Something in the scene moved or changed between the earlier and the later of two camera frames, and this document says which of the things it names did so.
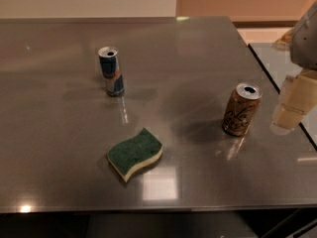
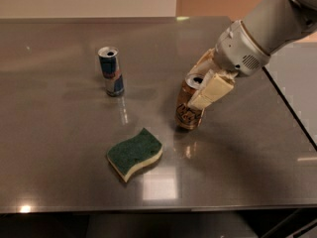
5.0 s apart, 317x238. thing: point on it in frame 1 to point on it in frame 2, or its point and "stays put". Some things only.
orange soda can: (242, 108) to (186, 116)
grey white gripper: (305, 44) to (237, 50)
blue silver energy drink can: (113, 77) stays put
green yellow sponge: (133, 153) stays put
